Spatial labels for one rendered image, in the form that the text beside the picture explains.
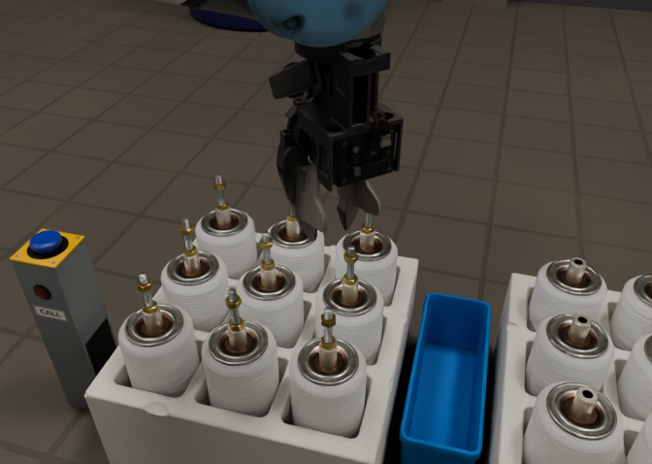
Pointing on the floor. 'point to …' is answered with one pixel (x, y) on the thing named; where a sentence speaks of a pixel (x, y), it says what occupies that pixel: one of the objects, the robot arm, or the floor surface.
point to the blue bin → (447, 382)
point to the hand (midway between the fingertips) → (326, 218)
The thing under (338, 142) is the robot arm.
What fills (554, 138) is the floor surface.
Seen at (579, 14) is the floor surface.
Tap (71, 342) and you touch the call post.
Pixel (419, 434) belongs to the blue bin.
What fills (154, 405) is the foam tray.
